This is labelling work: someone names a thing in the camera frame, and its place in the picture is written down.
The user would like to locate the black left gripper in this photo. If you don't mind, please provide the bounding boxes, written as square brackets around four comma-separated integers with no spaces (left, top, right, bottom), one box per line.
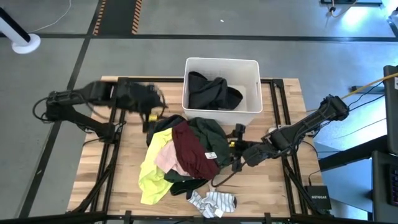
[115,81,165,134]

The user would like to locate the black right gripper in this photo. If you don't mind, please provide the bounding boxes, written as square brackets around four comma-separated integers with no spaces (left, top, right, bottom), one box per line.
[228,123,271,172]

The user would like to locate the dark blue denim jeans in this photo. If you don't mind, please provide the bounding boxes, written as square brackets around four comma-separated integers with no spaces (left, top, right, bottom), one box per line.
[145,114,210,200]

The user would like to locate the maroon garment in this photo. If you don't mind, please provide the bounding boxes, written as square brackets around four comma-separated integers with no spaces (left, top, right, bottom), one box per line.
[171,120,220,180]

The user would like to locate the pale pink garment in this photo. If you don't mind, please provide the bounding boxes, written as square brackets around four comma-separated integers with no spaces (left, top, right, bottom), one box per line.
[154,139,191,177]

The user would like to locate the white striped sock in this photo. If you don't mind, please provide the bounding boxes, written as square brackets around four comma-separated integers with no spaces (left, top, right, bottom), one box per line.
[187,189,225,219]
[207,191,238,214]

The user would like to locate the black ribbed garment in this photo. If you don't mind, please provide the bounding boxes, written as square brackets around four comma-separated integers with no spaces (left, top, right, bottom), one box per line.
[187,71,244,111]

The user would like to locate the neon yellow garment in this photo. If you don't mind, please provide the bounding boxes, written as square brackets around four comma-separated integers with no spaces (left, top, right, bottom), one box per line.
[138,127,175,206]

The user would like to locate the white plastic laundry basket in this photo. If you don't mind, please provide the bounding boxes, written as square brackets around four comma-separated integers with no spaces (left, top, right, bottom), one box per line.
[182,57,264,126]

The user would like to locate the white pole stand round base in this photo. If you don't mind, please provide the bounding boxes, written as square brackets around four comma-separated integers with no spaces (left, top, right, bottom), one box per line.
[0,6,42,55]

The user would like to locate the black desk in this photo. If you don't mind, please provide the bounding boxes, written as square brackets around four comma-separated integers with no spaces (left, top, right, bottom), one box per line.
[318,64,398,223]

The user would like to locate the black keyboard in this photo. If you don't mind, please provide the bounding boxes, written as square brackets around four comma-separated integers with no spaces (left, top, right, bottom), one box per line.
[388,164,398,208]

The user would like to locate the black aluminium table frame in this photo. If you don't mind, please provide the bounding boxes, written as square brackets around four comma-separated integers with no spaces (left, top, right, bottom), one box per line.
[67,76,330,224]

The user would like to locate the black drawstring cord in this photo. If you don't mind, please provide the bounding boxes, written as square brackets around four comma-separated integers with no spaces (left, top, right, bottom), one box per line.
[210,167,241,189]

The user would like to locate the black Netgear network switch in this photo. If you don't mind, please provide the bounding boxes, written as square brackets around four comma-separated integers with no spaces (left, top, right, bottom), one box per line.
[303,185,332,211]

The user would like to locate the black striped cable ramp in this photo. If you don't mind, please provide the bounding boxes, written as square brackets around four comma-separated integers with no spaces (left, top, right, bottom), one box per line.
[92,0,143,35]

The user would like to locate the thin white cable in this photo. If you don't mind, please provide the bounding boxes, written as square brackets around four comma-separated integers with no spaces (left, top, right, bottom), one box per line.
[28,0,72,34]

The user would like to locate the yellow cable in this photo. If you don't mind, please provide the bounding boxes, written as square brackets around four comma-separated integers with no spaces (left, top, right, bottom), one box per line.
[306,72,398,113]

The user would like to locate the thin black cable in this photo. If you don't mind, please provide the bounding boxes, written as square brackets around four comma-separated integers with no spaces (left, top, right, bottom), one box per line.
[347,80,386,108]
[348,93,386,112]

